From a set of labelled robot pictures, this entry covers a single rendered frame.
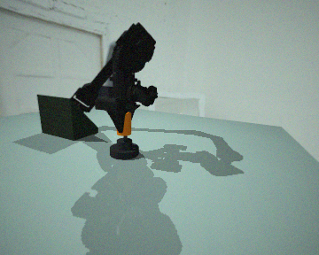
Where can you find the orange knob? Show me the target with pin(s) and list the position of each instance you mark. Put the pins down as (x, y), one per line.
(127, 125)

